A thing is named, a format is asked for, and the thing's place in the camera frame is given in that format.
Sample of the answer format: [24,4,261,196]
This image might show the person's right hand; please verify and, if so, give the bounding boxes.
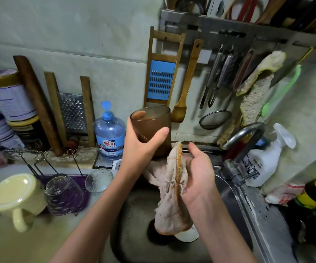
[181,142,218,214]

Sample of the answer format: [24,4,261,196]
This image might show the person's left hand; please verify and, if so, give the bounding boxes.
[118,118,171,181]

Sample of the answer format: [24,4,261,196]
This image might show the brown amber glass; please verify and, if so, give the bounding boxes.
[130,105,173,158]

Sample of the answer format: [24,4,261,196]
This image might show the beige dish cloth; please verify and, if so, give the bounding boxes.
[144,141,194,236]

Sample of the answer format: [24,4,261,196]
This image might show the yellow mug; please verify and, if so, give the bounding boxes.
[0,173,47,233]

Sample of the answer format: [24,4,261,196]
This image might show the person's right forearm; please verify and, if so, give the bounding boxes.
[190,202,257,263]

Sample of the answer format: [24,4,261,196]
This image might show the person's left forearm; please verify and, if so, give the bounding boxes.
[49,169,142,263]

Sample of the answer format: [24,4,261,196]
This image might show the small blue water bottle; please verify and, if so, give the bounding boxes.
[94,101,126,159]

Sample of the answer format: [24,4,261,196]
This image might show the white plate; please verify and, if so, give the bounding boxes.
[174,224,200,243]

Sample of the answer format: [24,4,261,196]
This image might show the purple plastic tray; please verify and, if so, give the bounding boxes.
[37,172,92,211]

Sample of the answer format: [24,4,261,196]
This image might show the metal faucet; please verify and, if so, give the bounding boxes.
[222,122,266,181]

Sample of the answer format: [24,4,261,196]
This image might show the mesh strainer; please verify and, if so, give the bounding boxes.
[199,49,255,130]

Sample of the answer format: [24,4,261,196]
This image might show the white spray bottle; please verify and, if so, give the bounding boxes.
[245,123,297,187]

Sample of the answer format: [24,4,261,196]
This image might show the wooden framed metal grater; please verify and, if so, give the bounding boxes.
[44,72,97,148]

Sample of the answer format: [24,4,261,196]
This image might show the wooden slicer with blue blade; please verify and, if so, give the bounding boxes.
[143,27,186,108]

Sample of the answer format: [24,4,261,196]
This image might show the wooden spatula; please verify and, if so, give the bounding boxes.
[170,39,204,123]

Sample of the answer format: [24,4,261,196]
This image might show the pink and white plastic bag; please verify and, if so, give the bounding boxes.
[265,182,307,205]

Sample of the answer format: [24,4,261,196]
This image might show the metal peeler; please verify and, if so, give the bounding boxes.
[207,47,236,107]
[199,45,225,109]

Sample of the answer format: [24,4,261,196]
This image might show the hanging loofah sponge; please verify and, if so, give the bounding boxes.
[235,50,286,126]

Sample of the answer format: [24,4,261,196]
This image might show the wooden rolling pin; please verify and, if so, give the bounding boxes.
[13,55,64,157]

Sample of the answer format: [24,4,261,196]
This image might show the dark bottle with yellow label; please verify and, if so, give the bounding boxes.
[295,171,316,210]

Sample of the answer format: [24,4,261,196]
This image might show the metal pot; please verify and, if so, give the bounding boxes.
[292,222,316,263]

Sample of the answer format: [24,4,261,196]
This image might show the stack of labelled tin cans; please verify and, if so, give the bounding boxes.
[0,68,52,151]

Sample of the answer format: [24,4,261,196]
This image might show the dark metal ladle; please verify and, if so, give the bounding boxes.
[176,0,205,14]

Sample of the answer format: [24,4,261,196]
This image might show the bundle of dark chopsticks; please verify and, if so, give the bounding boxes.
[202,0,216,15]

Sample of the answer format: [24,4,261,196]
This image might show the bamboo skewer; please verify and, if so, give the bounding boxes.
[222,0,238,20]

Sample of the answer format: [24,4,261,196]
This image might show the metal wire cup rack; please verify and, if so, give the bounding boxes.
[0,148,93,217]

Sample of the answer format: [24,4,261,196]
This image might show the wall mounted metal utensil rack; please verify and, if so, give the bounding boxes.
[159,9,316,58]

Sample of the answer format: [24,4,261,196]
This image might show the red handled scissors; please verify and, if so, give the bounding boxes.
[226,0,268,22]

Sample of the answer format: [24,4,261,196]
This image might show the black handled knife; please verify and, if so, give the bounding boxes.
[290,0,316,31]
[270,0,304,28]

